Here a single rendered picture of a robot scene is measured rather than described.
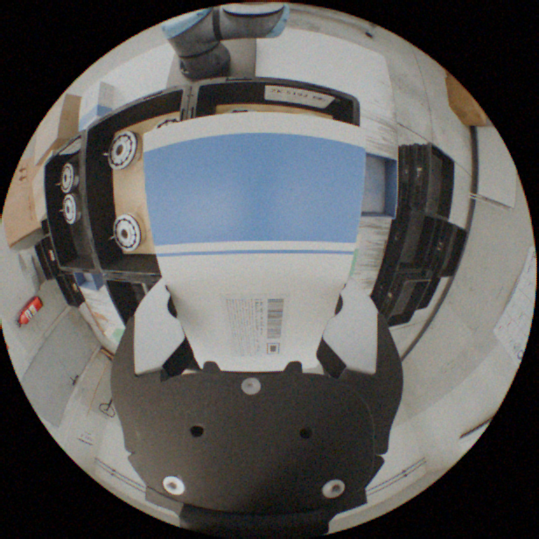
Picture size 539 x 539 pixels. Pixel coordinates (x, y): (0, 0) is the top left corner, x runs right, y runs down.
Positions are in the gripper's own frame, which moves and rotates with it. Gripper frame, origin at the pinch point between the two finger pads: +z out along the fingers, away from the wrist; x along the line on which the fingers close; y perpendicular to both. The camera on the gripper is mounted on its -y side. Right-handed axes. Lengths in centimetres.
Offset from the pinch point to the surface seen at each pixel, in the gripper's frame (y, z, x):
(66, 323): 131, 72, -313
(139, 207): -3.5, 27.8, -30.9
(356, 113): -21.7, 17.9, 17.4
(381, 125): -33, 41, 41
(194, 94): -24.1, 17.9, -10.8
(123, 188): -9.9, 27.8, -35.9
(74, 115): -53, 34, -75
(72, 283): 50, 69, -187
